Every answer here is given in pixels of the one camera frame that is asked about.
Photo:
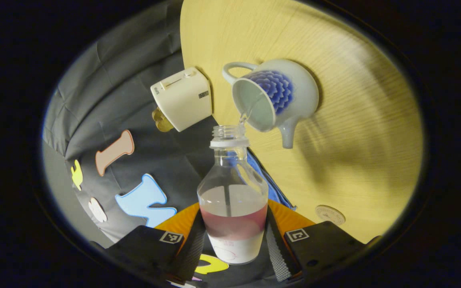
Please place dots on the clear plastic water bottle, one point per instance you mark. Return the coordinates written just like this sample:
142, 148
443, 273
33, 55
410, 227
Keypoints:
232, 232

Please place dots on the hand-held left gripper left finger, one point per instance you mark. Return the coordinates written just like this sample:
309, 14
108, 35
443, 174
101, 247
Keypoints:
190, 252

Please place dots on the brown bread slices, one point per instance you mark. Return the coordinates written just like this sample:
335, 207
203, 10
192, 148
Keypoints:
162, 122

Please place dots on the white blue-flowered teacup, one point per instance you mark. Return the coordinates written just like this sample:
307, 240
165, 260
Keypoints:
302, 92

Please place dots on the round beige coaster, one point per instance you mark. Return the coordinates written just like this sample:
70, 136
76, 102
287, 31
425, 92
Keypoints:
330, 214

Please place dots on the blue folded towel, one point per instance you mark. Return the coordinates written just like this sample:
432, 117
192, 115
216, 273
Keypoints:
280, 194

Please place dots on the white toaster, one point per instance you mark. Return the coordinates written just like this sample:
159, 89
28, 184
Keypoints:
182, 100

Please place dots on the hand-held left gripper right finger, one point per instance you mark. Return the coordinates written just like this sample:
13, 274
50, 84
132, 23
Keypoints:
278, 252

